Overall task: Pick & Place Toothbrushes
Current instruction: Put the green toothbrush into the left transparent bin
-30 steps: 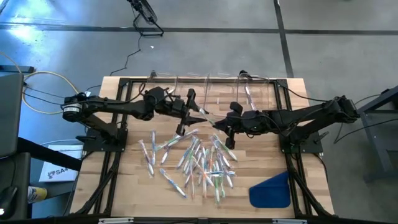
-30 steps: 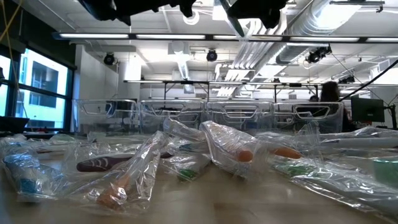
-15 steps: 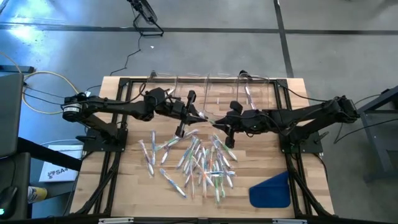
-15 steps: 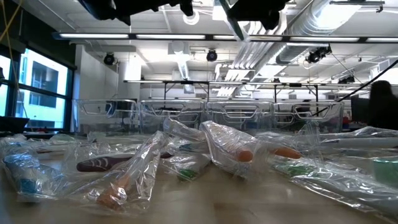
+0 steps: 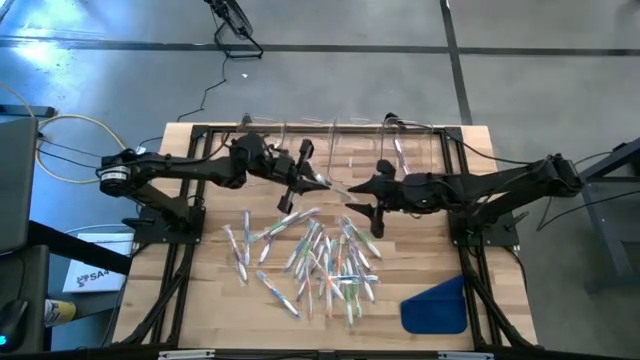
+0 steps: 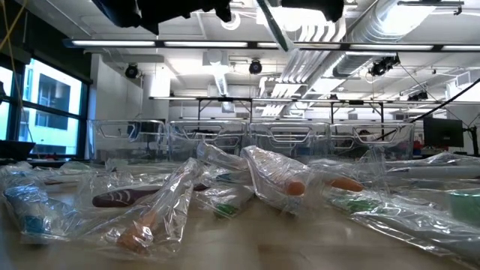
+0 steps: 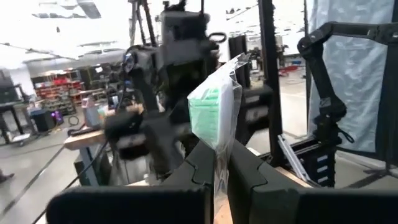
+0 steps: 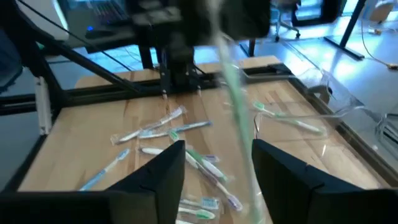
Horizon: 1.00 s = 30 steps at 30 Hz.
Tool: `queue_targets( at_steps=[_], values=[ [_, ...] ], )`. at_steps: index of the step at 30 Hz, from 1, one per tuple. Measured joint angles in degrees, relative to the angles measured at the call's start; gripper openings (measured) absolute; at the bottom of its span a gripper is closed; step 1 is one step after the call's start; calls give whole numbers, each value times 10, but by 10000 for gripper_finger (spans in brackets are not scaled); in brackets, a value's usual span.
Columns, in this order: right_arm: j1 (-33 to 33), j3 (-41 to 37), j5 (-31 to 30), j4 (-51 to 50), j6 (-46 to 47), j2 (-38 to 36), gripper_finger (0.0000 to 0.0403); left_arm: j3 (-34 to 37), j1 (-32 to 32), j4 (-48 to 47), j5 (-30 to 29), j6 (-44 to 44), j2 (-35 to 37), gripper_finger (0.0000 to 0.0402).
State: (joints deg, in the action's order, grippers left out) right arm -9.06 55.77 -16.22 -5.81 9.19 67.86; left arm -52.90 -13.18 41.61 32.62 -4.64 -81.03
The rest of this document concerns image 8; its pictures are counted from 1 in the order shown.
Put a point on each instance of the purple white toothbrush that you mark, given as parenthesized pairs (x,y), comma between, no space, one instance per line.
(234,202)
(168,117)

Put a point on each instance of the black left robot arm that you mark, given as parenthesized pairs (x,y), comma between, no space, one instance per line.
(180,62)

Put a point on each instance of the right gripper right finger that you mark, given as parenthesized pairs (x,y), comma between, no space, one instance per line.
(311,199)

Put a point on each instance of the black floor stand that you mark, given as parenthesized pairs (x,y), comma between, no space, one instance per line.
(343,46)

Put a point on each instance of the office chair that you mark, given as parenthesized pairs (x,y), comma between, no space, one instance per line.
(281,18)

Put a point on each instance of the white frame bracket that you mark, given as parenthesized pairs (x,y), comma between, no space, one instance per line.
(43,105)

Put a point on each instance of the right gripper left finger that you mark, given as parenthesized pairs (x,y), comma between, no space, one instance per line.
(140,199)

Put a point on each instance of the laptop computer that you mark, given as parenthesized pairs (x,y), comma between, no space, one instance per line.
(109,12)

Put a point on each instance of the green white toothbrush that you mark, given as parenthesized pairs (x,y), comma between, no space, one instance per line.
(306,126)
(241,124)
(214,169)
(202,214)

